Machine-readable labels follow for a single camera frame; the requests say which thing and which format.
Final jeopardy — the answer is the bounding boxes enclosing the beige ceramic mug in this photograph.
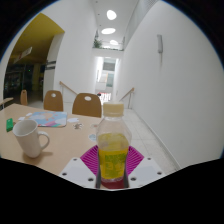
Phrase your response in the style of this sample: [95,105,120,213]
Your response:
[12,119,51,159]

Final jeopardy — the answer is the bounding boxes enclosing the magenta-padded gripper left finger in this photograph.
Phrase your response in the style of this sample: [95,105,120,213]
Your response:
[58,144,102,189]

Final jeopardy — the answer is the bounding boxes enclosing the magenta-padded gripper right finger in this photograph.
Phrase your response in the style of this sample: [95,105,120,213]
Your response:
[123,145,165,189]

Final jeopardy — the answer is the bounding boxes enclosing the wooden chair with oval cutout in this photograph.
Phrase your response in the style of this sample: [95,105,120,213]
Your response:
[43,89,65,112]
[71,92,103,119]

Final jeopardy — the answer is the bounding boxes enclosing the small wooden chair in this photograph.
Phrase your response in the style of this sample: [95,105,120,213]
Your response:
[19,89,29,107]

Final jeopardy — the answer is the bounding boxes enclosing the white hanging sign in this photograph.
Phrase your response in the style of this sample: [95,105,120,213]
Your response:
[12,46,34,65]

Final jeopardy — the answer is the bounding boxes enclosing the white paper scrap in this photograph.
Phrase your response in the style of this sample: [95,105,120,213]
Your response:
[67,116,80,124]

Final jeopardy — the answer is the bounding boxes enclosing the small green box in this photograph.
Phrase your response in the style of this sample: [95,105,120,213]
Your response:
[5,117,15,133]

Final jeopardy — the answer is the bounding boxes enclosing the green potted plant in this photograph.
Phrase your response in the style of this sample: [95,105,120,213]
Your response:
[92,37,103,50]

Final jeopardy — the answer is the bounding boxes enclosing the wooden stair handrail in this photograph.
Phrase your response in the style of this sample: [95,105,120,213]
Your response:
[58,80,79,96]
[119,86,136,110]

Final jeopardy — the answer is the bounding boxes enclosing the dark wall sign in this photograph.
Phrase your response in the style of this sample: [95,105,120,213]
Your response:
[45,60,57,71]

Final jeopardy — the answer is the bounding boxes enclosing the clear bottle with yellow label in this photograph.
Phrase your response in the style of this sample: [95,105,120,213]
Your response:
[95,101,133,190]

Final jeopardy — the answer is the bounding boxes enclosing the small wooden side table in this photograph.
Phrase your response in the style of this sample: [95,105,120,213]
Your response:
[0,96,15,110]

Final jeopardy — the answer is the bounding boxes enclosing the oval ceiling lights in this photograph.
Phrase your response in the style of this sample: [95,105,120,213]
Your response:
[100,9,120,47]

